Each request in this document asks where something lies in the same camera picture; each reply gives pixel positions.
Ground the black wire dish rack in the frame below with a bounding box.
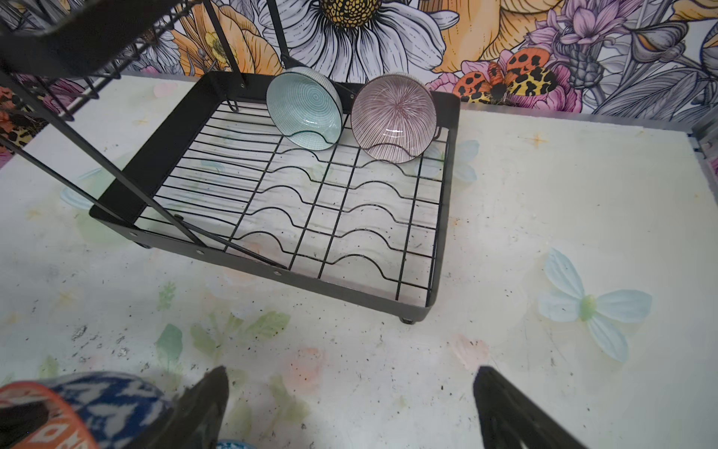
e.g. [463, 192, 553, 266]
[1, 1, 460, 325]

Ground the mint green bowl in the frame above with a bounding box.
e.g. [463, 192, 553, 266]
[267, 67, 343, 151]

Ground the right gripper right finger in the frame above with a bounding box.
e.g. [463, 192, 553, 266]
[473, 366, 583, 448]

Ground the orange patterned bowl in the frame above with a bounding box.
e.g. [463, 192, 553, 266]
[1, 382, 99, 449]

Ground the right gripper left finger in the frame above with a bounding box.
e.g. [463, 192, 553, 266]
[125, 366, 229, 449]

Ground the pink striped bowl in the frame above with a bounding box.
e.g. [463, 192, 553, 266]
[351, 73, 438, 164]

